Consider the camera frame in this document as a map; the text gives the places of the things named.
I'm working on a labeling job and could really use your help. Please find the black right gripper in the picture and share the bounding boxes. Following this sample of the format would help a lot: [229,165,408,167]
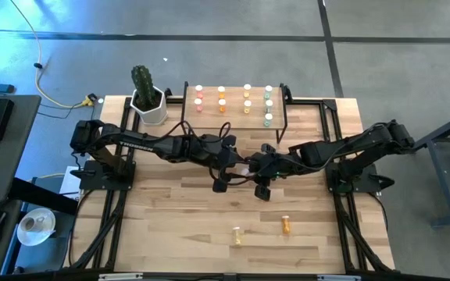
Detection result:
[248,143,304,202]

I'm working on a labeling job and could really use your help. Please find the white hexagonal plant pot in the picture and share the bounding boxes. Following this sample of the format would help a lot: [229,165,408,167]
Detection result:
[130,87,169,126]

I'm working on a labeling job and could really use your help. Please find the grey metal stand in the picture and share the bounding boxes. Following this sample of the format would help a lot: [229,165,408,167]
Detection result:
[404,107,450,229]

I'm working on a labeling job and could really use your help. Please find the black aluminium table frame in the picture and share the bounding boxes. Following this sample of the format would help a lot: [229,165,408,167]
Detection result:
[64,87,396,274]

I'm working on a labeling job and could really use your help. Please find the black floor cable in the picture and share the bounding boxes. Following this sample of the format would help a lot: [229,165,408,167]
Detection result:
[37,101,97,132]

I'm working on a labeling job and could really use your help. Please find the yellow plug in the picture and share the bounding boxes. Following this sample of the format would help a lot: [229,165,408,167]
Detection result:
[80,93,98,108]

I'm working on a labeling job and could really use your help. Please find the green cactus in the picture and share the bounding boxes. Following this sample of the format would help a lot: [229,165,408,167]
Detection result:
[130,64,158,112]

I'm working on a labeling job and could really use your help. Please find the black rig crossbar white labels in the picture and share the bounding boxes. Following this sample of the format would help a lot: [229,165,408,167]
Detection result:
[0,268,450,281]

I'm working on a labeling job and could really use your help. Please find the wooden shelf black metal frame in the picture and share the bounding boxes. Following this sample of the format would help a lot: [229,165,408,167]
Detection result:
[180,80,289,144]

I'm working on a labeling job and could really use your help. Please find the white paper sheet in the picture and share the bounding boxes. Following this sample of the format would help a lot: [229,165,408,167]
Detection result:
[59,165,84,200]

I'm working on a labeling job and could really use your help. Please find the yellow cable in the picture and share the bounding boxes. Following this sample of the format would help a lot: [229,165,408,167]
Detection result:
[9,0,89,109]

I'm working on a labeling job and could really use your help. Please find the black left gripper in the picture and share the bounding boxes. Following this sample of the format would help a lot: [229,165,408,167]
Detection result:
[197,134,249,193]

